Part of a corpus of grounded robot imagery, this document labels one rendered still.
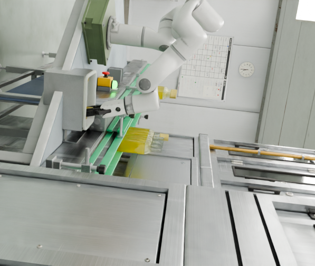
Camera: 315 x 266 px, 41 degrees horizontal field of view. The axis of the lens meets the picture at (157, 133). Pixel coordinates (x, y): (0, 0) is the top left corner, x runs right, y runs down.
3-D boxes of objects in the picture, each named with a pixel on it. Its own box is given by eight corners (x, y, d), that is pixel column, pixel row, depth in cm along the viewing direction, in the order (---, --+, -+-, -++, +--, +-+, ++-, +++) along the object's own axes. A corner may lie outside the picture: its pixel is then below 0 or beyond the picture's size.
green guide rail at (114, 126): (106, 131, 188) (124, 133, 187) (106, 129, 187) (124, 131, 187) (146, 73, 355) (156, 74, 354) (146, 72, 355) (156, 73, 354)
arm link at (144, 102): (154, 72, 161) (156, 71, 171) (127, 76, 163) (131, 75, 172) (160, 111, 164) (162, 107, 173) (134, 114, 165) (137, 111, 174)
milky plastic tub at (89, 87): (63, 130, 165) (84, 132, 164) (64, 73, 158) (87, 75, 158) (75, 118, 181) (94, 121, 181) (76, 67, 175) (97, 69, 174)
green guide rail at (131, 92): (107, 115, 186) (125, 117, 185) (107, 113, 185) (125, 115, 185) (147, 64, 353) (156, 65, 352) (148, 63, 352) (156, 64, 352)
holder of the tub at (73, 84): (61, 142, 166) (80, 144, 166) (63, 73, 158) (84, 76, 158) (73, 130, 183) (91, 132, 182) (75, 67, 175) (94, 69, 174)
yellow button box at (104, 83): (96, 90, 220) (110, 92, 220) (96, 76, 218) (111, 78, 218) (98, 88, 227) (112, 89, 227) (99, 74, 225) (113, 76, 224)
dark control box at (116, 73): (106, 82, 247) (120, 83, 246) (107, 68, 244) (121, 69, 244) (108, 79, 254) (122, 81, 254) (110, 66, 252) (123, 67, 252)
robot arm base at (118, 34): (105, 29, 182) (140, 33, 181) (110, 8, 188) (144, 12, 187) (108, 52, 196) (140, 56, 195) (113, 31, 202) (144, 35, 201)
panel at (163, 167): (94, 249, 134) (199, 262, 132) (94, 240, 133) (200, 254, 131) (132, 154, 220) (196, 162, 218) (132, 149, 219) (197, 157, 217)
